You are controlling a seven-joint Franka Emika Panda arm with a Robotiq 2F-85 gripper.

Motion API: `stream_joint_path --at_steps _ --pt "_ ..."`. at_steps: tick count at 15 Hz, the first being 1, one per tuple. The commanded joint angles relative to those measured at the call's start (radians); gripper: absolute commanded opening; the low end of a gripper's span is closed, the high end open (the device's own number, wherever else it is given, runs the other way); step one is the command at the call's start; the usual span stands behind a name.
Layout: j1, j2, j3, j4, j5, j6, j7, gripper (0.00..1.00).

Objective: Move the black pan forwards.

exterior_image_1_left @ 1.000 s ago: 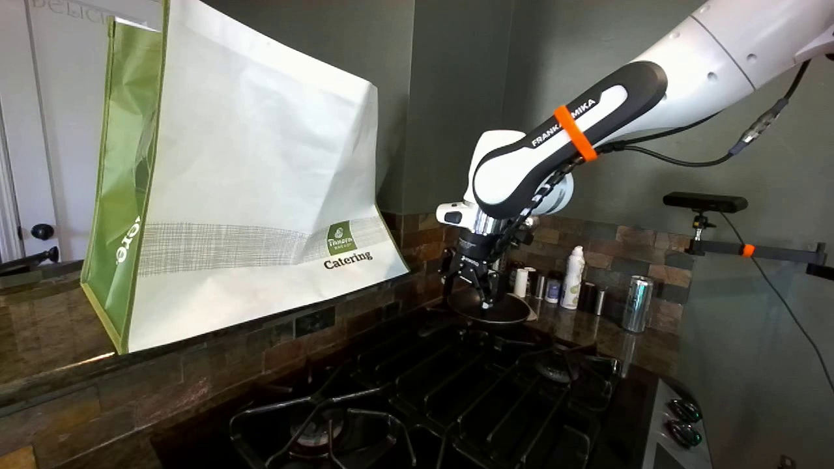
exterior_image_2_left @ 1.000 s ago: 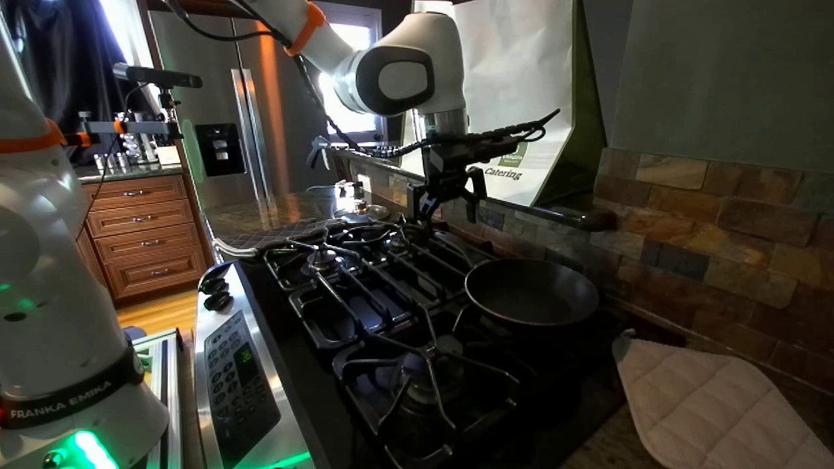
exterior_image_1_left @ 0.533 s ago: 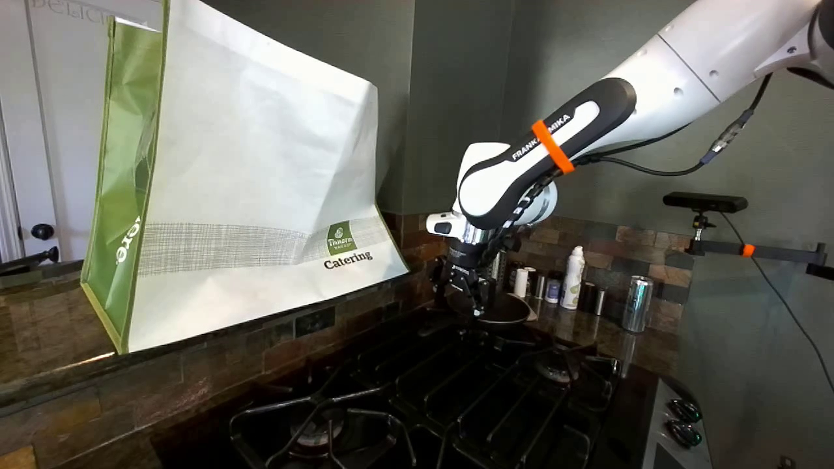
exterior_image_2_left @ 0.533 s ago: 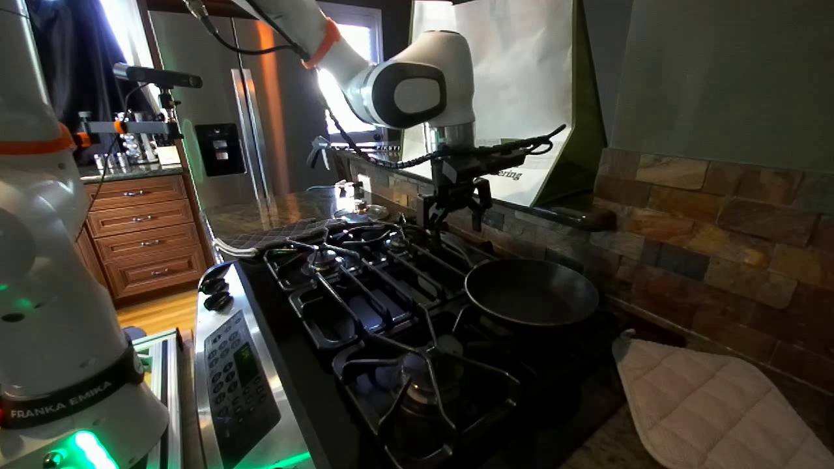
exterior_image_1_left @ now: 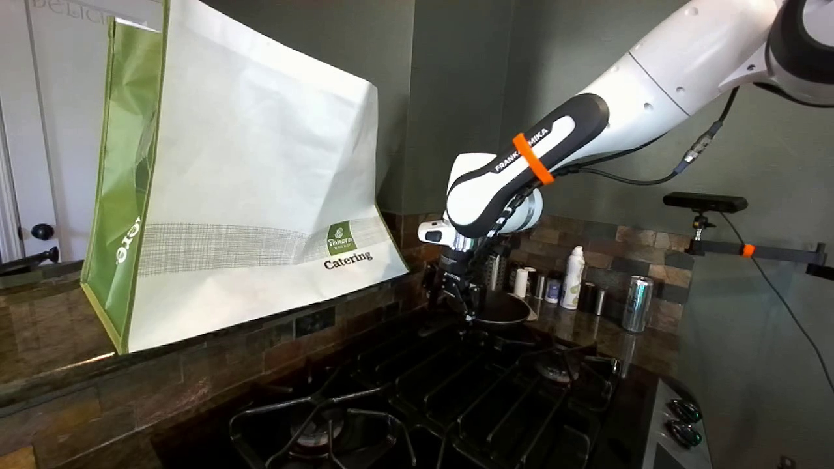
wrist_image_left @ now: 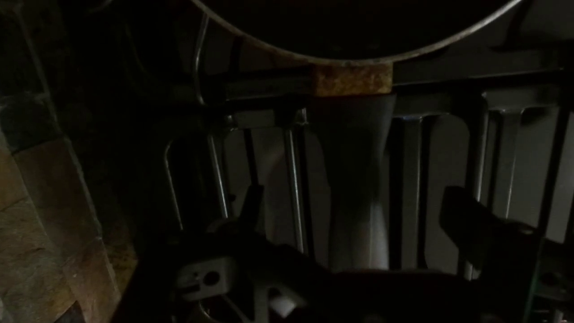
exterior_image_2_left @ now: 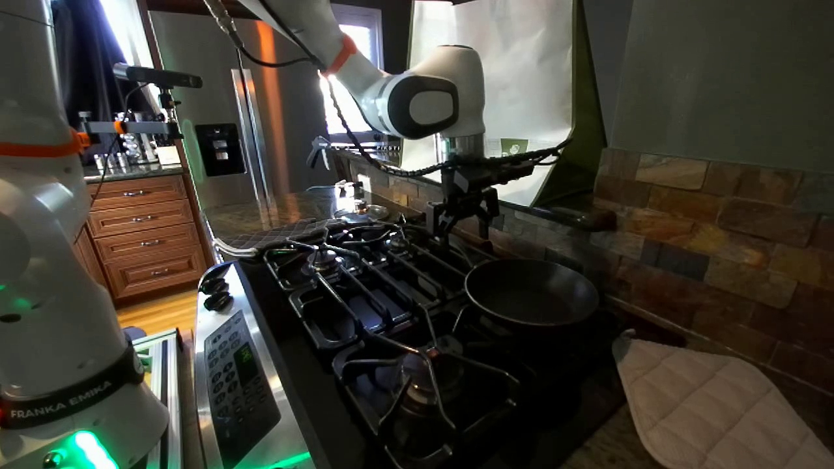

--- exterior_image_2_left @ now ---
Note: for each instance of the black camera on stand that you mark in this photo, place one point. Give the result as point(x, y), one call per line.
point(147, 118)

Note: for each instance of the wooden drawer cabinet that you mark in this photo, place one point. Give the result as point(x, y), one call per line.
point(143, 235)

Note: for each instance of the black gas stove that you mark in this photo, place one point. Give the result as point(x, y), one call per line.
point(269, 399)

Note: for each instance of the white paper bag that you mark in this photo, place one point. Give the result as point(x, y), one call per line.
point(527, 57)

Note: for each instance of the white quilted pot holder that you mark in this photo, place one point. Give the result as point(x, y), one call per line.
point(699, 411)

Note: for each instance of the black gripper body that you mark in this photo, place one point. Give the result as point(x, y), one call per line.
point(469, 190)

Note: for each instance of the black frying pan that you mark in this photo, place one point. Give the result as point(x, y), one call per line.
point(534, 292)

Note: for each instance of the stainless steel refrigerator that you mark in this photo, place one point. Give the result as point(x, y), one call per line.
point(248, 135)

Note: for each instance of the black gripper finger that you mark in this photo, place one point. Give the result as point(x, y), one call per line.
point(484, 226)
point(441, 222)

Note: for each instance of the left black burner grate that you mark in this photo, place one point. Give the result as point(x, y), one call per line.
point(396, 255)

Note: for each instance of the left stove knob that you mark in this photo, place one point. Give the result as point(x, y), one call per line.
point(213, 279)

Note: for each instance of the stove knob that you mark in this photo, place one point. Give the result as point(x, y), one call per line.
point(213, 279)
point(218, 300)

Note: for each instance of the right stove knob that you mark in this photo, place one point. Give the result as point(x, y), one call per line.
point(218, 300)

